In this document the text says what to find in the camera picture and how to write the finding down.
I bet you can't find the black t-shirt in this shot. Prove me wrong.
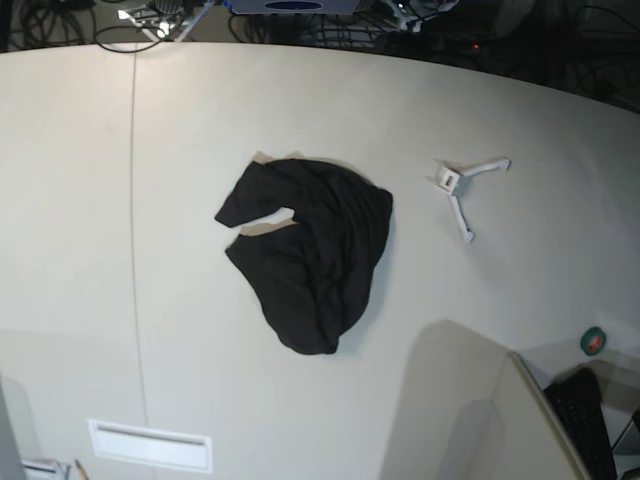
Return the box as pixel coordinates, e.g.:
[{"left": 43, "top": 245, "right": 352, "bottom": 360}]
[{"left": 215, "top": 158, "right": 394, "bottom": 355}]

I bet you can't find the green tape roll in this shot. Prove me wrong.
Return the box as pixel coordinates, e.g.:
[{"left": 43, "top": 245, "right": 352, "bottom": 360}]
[{"left": 580, "top": 326, "right": 607, "bottom": 356}]

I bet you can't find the black keyboard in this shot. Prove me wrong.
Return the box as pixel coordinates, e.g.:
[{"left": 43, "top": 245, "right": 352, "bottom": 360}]
[{"left": 544, "top": 367, "right": 617, "bottom": 480}]

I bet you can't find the pencil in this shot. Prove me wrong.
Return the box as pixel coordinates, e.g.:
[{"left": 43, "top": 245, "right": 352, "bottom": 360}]
[{"left": 74, "top": 459, "right": 89, "bottom": 480}]

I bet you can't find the white plastic camera mount bracket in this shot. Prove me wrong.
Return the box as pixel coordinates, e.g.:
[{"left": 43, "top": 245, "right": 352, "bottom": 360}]
[{"left": 428, "top": 157, "right": 511, "bottom": 244}]

